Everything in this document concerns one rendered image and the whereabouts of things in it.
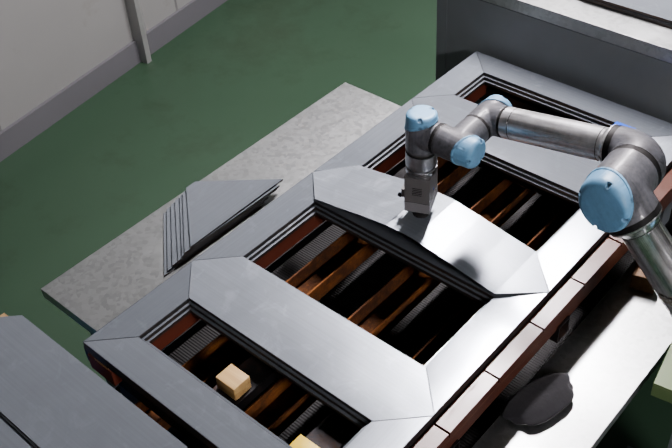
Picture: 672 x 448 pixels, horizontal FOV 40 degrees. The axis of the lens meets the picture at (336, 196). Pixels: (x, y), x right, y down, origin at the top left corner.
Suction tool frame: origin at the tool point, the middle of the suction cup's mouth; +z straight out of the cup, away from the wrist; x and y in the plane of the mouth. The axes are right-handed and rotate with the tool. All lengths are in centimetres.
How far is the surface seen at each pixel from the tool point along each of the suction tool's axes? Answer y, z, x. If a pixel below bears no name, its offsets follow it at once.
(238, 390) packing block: 57, 8, -26
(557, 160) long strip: -35.6, 3.6, 29.0
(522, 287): 15.0, 3.2, 28.1
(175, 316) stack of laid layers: 44, 5, -48
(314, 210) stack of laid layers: -1.2, 5.4, -29.2
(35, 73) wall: -118, 60, -206
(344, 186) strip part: -8.8, 2.0, -23.1
